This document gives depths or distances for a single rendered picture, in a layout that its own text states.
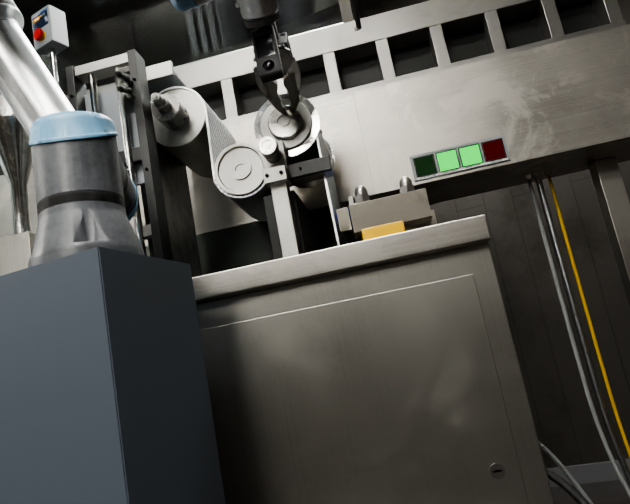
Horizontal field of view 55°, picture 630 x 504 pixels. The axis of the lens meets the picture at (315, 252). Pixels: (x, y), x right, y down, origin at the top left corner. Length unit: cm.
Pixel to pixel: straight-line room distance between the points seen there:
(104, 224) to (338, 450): 49
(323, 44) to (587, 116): 74
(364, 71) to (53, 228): 119
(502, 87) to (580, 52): 22
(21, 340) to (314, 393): 44
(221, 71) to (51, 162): 103
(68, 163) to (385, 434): 61
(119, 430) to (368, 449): 41
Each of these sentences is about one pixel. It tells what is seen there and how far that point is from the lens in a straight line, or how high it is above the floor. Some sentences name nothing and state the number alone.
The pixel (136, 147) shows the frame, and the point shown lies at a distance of 132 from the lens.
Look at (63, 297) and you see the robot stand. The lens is 78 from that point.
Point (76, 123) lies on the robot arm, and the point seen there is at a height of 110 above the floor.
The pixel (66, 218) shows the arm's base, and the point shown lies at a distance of 85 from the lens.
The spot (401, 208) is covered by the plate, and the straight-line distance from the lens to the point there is 123.
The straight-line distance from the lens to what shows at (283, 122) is 134.
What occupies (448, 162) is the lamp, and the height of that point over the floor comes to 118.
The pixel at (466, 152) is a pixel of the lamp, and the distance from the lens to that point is 165.
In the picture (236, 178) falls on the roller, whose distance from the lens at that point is 135.
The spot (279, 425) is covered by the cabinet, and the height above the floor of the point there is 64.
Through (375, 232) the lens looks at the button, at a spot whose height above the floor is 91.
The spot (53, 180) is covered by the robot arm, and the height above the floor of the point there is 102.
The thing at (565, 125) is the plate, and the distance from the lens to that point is 172.
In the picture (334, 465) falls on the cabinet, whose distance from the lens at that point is 99.
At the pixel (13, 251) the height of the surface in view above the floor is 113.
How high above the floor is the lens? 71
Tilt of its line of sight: 11 degrees up
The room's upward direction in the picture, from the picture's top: 11 degrees counter-clockwise
